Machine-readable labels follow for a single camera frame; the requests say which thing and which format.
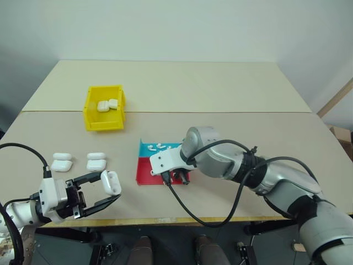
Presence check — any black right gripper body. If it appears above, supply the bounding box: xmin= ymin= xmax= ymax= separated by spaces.
xmin=173 ymin=169 xmax=192 ymax=186

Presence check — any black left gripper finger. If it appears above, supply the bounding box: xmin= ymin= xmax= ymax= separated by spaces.
xmin=79 ymin=193 xmax=122 ymax=219
xmin=72 ymin=172 xmax=104 ymax=189

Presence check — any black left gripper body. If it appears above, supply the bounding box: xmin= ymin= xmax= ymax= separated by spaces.
xmin=56 ymin=178 xmax=88 ymax=220

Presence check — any yellow plastic bin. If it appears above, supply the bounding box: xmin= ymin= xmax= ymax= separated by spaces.
xmin=83 ymin=84 xmax=128 ymax=132

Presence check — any red and blue tray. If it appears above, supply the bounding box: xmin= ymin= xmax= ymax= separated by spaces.
xmin=135 ymin=137 xmax=191 ymax=186

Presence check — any dark brown rounded shape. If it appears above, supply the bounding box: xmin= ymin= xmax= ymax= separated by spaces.
xmin=129 ymin=235 xmax=153 ymax=265
xmin=194 ymin=234 xmax=222 ymax=265

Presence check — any brown cardboard box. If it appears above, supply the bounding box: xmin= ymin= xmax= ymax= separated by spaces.
xmin=326 ymin=124 xmax=353 ymax=164

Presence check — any wooden beam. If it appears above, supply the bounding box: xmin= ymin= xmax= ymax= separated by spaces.
xmin=316 ymin=79 xmax=353 ymax=119

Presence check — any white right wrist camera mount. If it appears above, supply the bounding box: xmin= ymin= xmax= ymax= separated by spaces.
xmin=148 ymin=147 xmax=198 ymax=177

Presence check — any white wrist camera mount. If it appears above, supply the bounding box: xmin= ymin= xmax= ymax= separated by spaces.
xmin=38 ymin=178 xmax=68 ymax=225
xmin=148 ymin=147 xmax=198 ymax=177

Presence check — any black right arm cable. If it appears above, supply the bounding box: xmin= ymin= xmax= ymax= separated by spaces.
xmin=161 ymin=139 xmax=324 ymax=228

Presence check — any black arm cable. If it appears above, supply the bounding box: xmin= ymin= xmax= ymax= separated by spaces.
xmin=161 ymin=139 xmax=324 ymax=228
xmin=0 ymin=142 xmax=54 ymax=179

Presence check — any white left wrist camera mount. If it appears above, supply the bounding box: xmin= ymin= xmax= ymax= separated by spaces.
xmin=38 ymin=178 xmax=68 ymax=225

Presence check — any black table frame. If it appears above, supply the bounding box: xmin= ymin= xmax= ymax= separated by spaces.
xmin=34 ymin=220 xmax=279 ymax=245

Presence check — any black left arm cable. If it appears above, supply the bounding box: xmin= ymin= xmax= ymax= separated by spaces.
xmin=0 ymin=142 xmax=54 ymax=179

